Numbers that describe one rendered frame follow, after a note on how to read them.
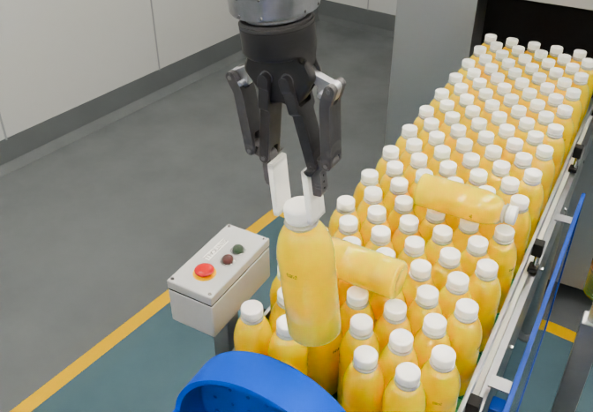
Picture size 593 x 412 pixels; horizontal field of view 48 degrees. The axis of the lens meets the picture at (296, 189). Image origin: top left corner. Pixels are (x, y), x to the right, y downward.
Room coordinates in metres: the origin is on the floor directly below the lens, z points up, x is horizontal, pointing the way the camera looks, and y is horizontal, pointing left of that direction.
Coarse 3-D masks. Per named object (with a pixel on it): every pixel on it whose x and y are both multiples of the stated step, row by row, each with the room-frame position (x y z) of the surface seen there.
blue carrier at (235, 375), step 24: (216, 360) 0.63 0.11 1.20; (240, 360) 0.61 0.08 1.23; (264, 360) 0.60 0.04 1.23; (192, 384) 0.60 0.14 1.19; (216, 384) 0.58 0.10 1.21; (240, 384) 0.56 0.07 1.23; (264, 384) 0.56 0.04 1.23; (288, 384) 0.56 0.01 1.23; (312, 384) 0.57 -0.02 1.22; (192, 408) 0.64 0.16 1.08; (216, 408) 0.65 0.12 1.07; (240, 408) 0.63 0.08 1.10; (264, 408) 0.61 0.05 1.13; (288, 408) 0.53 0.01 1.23; (312, 408) 0.54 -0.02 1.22; (336, 408) 0.55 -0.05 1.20
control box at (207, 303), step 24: (216, 240) 1.03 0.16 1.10; (240, 240) 1.03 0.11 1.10; (264, 240) 1.03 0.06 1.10; (192, 264) 0.96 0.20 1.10; (216, 264) 0.96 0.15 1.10; (240, 264) 0.96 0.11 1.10; (264, 264) 1.02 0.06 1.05; (192, 288) 0.89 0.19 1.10; (216, 288) 0.89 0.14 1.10; (240, 288) 0.94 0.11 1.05; (192, 312) 0.89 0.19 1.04; (216, 312) 0.87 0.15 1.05
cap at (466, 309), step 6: (462, 300) 0.86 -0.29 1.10; (468, 300) 0.86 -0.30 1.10; (456, 306) 0.84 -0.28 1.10; (462, 306) 0.84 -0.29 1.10; (468, 306) 0.84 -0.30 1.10; (474, 306) 0.84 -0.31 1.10; (456, 312) 0.84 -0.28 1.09; (462, 312) 0.83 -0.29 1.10; (468, 312) 0.82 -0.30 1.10; (474, 312) 0.83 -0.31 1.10; (462, 318) 0.83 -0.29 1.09; (468, 318) 0.82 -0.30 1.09; (474, 318) 0.83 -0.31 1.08
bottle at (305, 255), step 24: (288, 240) 0.60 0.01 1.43; (312, 240) 0.60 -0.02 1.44; (288, 264) 0.59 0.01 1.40; (312, 264) 0.59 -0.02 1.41; (288, 288) 0.60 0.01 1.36; (312, 288) 0.59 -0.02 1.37; (336, 288) 0.61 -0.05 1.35; (288, 312) 0.60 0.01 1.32; (312, 312) 0.59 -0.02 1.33; (336, 312) 0.61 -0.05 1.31; (312, 336) 0.59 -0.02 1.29
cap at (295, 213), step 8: (288, 200) 0.63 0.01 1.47; (296, 200) 0.63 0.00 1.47; (288, 208) 0.62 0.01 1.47; (296, 208) 0.62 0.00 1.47; (304, 208) 0.61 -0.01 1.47; (288, 216) 0.61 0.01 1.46; (296, 216) 0.60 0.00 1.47; (304, 216) 0.60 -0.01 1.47; (296, 224) 0.60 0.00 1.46; (304, 224) 0.60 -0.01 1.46
